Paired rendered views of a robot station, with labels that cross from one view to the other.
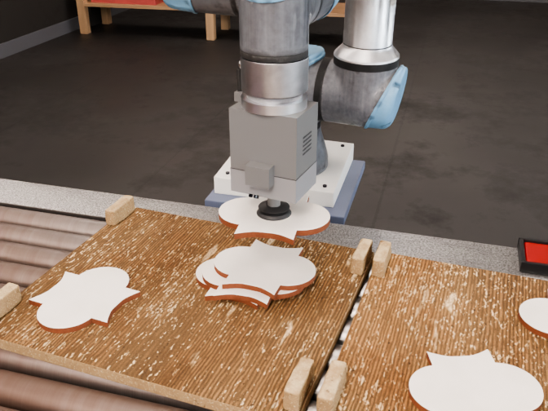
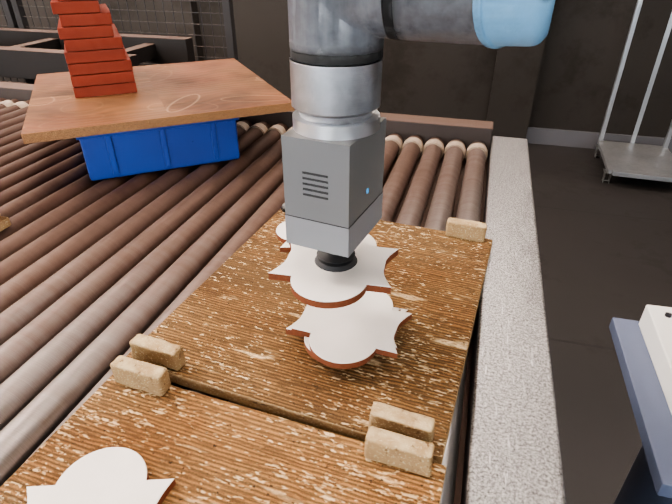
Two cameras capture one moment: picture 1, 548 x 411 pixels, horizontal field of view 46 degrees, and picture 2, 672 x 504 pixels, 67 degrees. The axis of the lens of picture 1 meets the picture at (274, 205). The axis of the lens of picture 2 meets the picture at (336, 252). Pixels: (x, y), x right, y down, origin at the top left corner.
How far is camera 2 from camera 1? 0.83 m
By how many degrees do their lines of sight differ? 76
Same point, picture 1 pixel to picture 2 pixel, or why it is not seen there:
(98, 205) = (506, 230)
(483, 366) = not seen: outside the picture
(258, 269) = (342, 316)
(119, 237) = (424, 240)
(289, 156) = (288, 183)
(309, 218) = (318, 284)
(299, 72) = (301, 79)
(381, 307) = (290, 446)
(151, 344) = (253, 274)
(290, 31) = (291, 15)
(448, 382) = (109, 491)
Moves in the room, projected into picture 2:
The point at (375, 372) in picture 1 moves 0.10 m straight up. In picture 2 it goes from (167, 425) to (146, 345)
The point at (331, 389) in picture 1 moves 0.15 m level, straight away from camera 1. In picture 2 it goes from (122, 363) to (269, 376)
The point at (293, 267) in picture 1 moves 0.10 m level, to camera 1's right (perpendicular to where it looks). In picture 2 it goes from (346, 343) to (348, 419)
